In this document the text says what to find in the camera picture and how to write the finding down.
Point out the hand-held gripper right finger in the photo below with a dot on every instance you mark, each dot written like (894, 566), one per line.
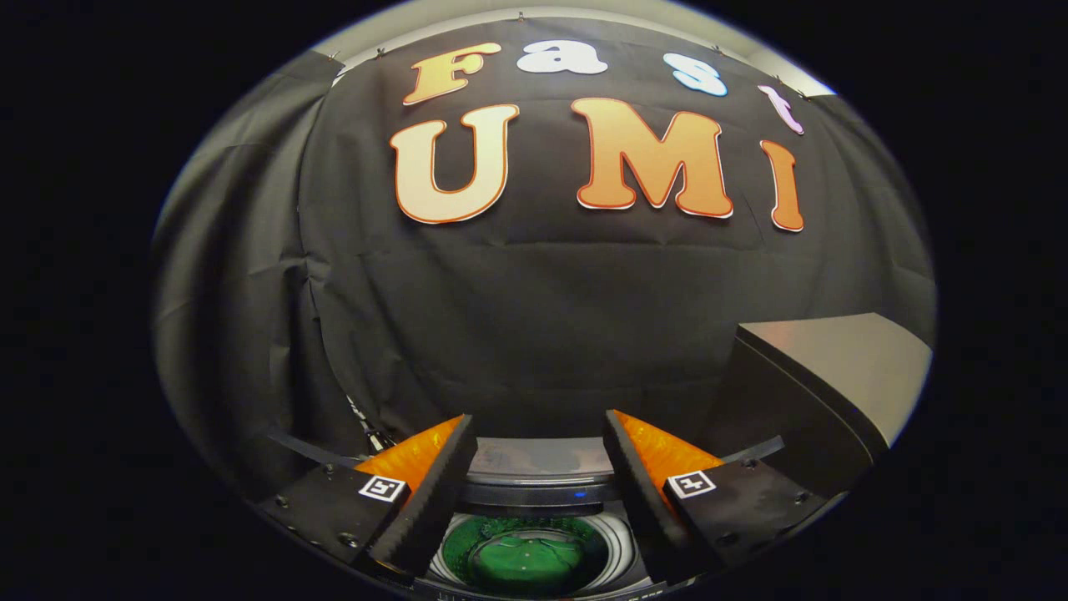
(647, 513)

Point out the grey cabinet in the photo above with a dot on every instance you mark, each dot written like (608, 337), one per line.
(843, 359)

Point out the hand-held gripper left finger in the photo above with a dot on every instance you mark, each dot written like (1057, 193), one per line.
(430, 509)

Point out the green polo shirt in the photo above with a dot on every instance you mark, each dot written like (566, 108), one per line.
(526, 559)

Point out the grey washing machine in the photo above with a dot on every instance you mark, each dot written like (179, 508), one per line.
(622, 542)

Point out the black backdrop cloth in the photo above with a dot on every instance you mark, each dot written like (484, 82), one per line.
(534, 317)

